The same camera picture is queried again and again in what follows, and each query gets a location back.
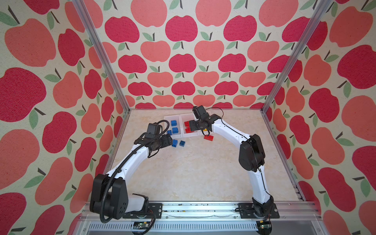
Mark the aluminium front frame rail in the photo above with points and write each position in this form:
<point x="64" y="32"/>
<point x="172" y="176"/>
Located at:
<point x="208" y="218"/>

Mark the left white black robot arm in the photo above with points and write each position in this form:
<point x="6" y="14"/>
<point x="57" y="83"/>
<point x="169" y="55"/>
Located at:
<point x="110" y="197"/>

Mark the left aluminium corner post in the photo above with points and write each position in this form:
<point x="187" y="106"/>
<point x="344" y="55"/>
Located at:
<point x="101" y="52"/>

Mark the right aluminium corner post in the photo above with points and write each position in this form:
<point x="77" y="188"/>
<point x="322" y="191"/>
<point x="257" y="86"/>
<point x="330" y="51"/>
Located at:
<point x="313" y="23"/>

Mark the aluminium corner post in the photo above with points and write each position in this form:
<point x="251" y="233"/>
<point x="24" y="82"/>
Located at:
<point x="101" y="52"/>
<point x="313" y="23"/>

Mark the red long lego brick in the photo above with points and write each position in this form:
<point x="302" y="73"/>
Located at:
<point x="209" y="137"/>

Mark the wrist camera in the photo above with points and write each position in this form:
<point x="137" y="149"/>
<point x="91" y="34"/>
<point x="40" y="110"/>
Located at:
<point x="153" y="130"/>
<point x="200" y="112"/>

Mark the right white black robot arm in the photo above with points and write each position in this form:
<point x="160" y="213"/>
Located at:
<point x="251" y="157"/>

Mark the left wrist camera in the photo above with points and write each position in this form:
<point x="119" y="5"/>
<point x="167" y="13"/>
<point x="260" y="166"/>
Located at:
<point x="153" y="130"/>

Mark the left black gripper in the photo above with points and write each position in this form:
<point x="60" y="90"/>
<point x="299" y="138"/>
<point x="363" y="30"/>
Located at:
<point x="168" y="140"/>

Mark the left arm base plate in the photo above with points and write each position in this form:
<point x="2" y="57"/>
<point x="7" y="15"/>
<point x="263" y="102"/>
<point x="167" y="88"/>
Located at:
<point x="153" y="209"/>

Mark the dark blue lego brick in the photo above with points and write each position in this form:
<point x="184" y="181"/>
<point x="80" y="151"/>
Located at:
<point x="182" y="143"/>

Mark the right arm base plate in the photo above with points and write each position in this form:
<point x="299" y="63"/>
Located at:
<point x="252" y="211"/>

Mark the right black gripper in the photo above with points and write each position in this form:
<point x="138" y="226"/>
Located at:
<point x="192" y="126"/>

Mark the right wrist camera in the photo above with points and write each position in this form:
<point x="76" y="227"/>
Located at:
<point x="200" y="112"/>

